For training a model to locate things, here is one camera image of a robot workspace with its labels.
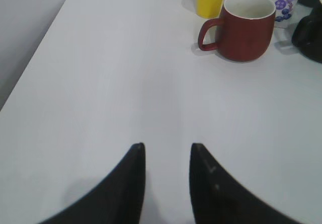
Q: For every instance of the white yogurt drink bottle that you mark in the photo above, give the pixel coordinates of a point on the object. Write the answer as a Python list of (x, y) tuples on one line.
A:
[(283, 5)]

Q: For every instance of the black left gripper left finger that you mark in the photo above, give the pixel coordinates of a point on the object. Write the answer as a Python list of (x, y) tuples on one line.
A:
[(118, 198)]

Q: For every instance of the black mug front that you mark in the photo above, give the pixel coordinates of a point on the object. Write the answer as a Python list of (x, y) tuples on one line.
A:
[(307, 35)]

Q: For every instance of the red ceramic mug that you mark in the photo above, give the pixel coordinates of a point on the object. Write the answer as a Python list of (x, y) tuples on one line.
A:
[(242, 32)]

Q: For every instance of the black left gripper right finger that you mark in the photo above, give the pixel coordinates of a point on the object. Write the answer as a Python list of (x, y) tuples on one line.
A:
[(216, 197)]

